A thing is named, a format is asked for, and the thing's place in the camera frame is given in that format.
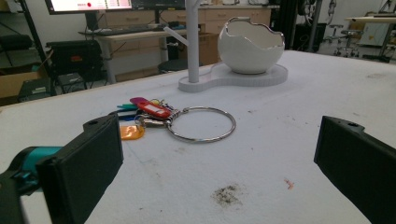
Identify small black device box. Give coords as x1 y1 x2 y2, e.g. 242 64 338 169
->
57 72 87 94

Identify dark computer monitor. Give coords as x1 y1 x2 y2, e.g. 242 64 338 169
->
130 0 187 11

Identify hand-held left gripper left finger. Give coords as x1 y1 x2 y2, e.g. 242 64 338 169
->
35 113 124 224

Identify black device with white label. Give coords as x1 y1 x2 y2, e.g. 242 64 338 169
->
17 77 53 104

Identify beige desk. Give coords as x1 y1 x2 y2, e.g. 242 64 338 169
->
92 28 189 84

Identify small brown cardboard box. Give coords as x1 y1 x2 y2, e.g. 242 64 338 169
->
198 32 221 66

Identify computer monitor with bright screen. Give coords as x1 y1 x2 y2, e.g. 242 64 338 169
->
45 0 134 32

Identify black equipment case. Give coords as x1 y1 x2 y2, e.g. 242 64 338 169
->
46 39 105 82

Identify grey metal pole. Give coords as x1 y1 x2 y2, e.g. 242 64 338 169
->
305 0 323 53

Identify black curtain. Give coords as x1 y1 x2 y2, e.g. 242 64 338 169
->
270 0 301 50

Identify light wooden table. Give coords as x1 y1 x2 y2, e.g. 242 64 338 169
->
344 14 396 63

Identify black metal stand pole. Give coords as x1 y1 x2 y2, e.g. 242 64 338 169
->
18 0 58 96

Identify black keyboard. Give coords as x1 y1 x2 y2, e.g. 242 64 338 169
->
78 23 167 37

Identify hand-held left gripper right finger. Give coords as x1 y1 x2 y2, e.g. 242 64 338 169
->
313 115 396 224

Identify white stand with pole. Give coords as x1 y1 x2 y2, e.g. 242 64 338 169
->
163 0 290 93

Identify white eggshell-shaped bowl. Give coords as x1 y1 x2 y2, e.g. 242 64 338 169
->
217 16 286 76

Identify metal key ring with coloured tags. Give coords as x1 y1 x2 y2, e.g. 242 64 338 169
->
108 96 237 144

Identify metal swivel stool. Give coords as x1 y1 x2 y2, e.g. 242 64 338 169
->
322 23 364 59

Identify large brown cardboard box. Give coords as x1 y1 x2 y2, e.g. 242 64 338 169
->
0 61 50 100

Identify wooden drawer cabinets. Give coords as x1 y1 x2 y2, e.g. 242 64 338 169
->
98 5 273 35

